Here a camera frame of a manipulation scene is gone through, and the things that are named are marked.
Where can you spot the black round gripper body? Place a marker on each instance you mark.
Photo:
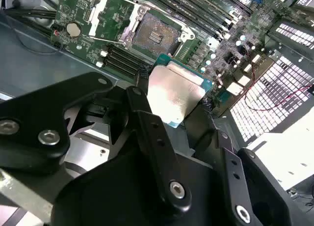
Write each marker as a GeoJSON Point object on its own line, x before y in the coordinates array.
{"type": "Point", "coordinates": [110, 199]}

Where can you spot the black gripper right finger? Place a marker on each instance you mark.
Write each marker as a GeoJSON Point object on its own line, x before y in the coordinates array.
{"type": "Point", "coordinates": [245, 186]}

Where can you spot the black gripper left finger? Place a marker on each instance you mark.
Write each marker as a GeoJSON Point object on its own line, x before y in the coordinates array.
{"type": "Point", "coordinates": [36, 108]}

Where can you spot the metal socket cover frame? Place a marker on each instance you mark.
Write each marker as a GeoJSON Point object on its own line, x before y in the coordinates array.
{"type": "Point", "coordinates": [98, 17]}

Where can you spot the silver CPU green edge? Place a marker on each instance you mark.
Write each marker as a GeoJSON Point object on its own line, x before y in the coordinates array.
{"type": "Point", "coordinates": [171, 88]}

